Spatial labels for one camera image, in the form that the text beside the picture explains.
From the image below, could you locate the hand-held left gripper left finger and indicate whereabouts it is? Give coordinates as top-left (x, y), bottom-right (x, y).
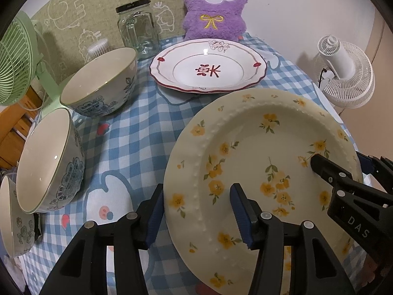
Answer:
top-left (40, 184), bottom-right (165, 295)

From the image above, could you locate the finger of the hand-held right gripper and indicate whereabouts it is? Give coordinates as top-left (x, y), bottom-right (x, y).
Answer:
top-left (356, 152), bottom-right (393, 195)
top-left (309, 154), bottom-right (393, 208)

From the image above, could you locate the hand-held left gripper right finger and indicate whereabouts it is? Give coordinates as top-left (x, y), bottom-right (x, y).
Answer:
top-left (230, 183), bottom-right (353, 295)

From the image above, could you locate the cream yellow floral plate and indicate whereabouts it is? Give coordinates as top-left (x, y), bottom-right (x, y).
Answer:
top-left (163, 88), bottom-right (364, 288)

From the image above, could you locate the blue patterned ceramic bowl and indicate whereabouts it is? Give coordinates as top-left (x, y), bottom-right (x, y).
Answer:
top-left (16, 108), bottom-right (85, 214)
top-left (59, 47), bottom-right (138, 117)
top-left (0, 175), bottom-right (37, 258)

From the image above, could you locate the white red-rimmed plate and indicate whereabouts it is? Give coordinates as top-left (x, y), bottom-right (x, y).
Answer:
top-left (149, 38), bottom-right (267, 94)

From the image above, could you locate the blue checked tablecloth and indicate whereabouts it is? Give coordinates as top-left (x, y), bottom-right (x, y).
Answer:
top-left (15, 32), bottom-right (393, 295)

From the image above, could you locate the white clip fan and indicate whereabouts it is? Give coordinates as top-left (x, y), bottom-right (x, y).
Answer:
top-left (313, 35), bottom-right (377, 108)

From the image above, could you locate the wooden bed headboard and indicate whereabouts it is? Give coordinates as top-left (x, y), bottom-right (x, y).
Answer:
top-left (0, 86), bottom-right (43, 169)

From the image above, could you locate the cotton swab container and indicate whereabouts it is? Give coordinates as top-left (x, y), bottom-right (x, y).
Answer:
top-left (87, 38), bottom-right (109, 59)

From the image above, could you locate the glass jar with black lid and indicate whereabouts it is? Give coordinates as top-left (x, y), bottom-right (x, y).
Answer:
top-left (116, 0), bottom-right (161, 61)

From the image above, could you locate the purple plush toy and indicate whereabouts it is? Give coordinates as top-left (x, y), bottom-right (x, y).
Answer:
top-left (182, 0), bottom-right (248, 41)

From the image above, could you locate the green desk fan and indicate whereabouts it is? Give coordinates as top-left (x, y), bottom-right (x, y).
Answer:
top-left (0, 15), bottom-right (74, 117)

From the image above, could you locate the green cartoon wall mat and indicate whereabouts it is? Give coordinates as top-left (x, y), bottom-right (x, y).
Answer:
top-left (31, 0), bottom-right (191, 65)

